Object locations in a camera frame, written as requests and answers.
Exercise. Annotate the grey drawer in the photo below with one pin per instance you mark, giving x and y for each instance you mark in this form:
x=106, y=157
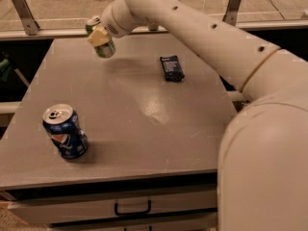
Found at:
x=52, y=211
x=179, y=222

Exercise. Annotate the lower grey drawer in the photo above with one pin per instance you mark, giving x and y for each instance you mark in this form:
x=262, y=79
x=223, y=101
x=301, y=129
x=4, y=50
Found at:
x=179, y=222

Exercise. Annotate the blue Pepsi can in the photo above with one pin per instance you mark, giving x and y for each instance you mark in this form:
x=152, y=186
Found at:
x=61, y=124

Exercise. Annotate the green soda can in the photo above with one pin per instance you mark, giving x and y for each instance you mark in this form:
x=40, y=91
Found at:
x=99, y=38

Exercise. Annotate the left metal railing bracket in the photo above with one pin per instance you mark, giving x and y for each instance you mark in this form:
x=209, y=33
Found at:
x=31, y=27

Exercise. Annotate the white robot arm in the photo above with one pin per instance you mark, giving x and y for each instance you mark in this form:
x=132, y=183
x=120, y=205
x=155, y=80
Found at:
x=263, y=156

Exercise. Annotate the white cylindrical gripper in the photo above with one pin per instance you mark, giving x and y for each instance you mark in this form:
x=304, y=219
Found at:
x=111, y=23

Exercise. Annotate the metal railing bracket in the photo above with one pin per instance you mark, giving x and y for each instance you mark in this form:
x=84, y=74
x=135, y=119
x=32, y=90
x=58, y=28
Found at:
x=31, y=27
x=231, y=14
x=153, y=27

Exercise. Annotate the green object at left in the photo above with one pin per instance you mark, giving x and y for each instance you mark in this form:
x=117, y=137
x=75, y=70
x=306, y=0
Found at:
x=5, y=68

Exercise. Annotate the upper grey drawer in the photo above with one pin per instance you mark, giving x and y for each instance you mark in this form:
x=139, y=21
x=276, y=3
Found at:
x=52, y=211

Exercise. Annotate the middle metal railing bracket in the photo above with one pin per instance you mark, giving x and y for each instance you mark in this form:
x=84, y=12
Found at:
x=153, y=27

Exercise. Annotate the right metal railing bracket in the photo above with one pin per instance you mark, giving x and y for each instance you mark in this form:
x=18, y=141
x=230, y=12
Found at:
x=231, y=14

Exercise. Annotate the dark blue rxbar wrapper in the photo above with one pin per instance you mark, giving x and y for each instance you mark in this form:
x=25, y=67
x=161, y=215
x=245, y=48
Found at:
x=172, y=69

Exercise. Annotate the black upper drawer handle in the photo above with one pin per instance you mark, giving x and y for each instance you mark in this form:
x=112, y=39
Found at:
x=133, y=209

